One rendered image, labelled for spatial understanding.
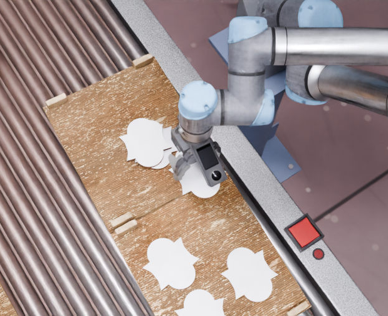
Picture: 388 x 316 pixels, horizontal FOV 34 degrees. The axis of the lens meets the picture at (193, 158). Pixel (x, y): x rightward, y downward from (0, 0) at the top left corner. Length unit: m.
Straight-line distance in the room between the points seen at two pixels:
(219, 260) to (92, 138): 0.48
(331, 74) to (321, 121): 1.31
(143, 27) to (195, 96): 0.71
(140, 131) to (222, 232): 0.35
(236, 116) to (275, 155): 1.48
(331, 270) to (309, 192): 1.07
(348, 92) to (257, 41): 0.35
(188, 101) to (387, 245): 1.65
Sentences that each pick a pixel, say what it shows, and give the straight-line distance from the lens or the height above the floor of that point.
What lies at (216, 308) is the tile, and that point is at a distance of 1.61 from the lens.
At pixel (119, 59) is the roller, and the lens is 1.89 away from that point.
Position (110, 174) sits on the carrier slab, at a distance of 1.71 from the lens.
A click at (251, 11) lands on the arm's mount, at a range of 1.79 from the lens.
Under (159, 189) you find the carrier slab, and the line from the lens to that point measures 1.69.
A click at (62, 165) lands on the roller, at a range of 1.76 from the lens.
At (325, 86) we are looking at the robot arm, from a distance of 1.60.
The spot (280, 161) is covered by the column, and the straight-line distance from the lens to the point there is 2.76.
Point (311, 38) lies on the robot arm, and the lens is 1.28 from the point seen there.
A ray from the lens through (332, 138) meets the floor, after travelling 2.86.
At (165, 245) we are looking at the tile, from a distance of 1.64.
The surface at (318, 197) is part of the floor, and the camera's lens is 2.75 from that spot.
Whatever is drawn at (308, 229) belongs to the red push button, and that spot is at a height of 0.93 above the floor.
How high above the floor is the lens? 2.53
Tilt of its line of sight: 68 degrees down
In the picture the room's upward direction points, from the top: 6 degrees clockwise
